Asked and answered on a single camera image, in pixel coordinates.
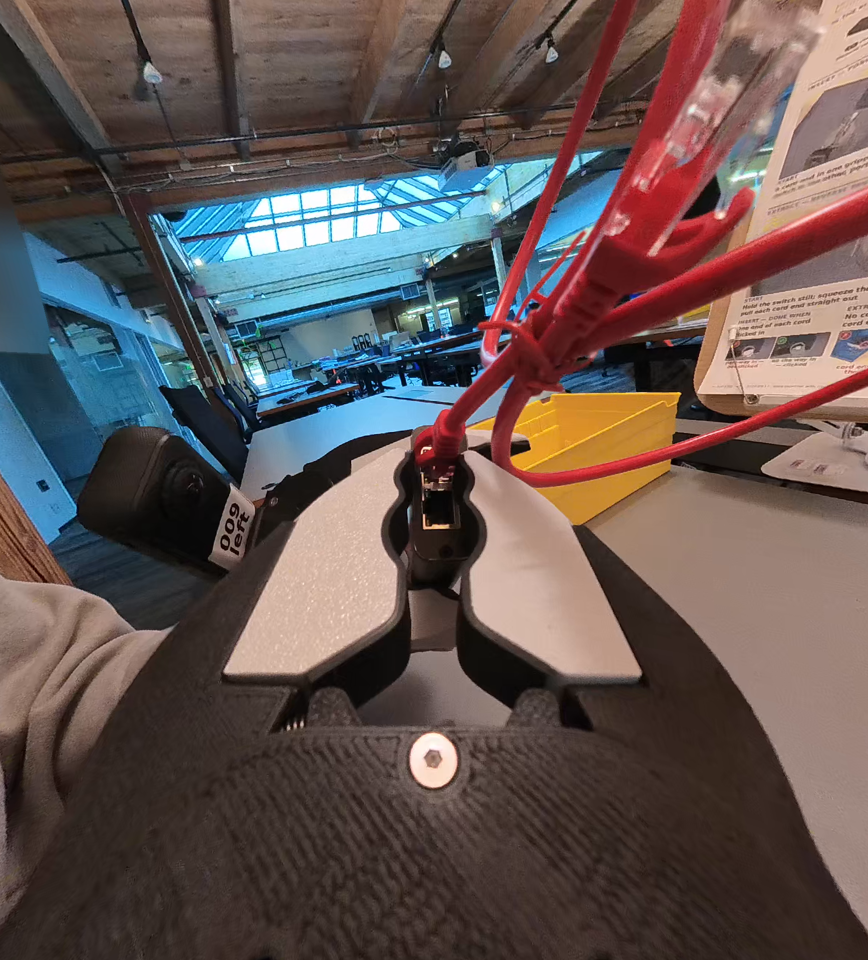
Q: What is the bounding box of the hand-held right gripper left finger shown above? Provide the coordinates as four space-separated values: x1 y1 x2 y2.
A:
222 448 414 706

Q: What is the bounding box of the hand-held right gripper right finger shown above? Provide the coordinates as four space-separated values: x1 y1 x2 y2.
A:
455 450 643 710

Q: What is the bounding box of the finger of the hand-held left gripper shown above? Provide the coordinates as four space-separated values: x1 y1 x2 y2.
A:
411 585 462 652

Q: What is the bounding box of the black ethernet splitter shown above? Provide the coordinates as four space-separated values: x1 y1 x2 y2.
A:
410 465 472 586

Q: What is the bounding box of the yellow plastic bin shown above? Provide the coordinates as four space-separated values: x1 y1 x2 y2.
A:
467 391 681 526

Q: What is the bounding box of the red ethernet cable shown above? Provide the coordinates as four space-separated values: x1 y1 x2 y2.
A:
413 0 868 489

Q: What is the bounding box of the person's left forearm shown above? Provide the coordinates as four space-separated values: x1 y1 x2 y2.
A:
0 498 172 960

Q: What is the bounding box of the dark office chair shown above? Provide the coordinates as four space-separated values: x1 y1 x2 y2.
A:
160 384 251 481

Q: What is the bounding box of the grey wood-edged table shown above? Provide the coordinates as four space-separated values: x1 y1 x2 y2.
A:
239 386 555 500

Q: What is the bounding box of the group of black office chairs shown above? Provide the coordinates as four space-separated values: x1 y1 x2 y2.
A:
359 322 502 387

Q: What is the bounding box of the instruction sheet on wooden stand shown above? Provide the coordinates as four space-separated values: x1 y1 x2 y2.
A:
692 296 868 423

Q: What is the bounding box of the grey metal stand base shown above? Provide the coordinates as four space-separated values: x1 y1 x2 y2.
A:
760 423 868 500

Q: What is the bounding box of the printed instruction sheet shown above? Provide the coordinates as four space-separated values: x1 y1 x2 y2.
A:
696 0 868 402

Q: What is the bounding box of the white ceiling projector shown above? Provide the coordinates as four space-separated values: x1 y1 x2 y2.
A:
437 138 493 189

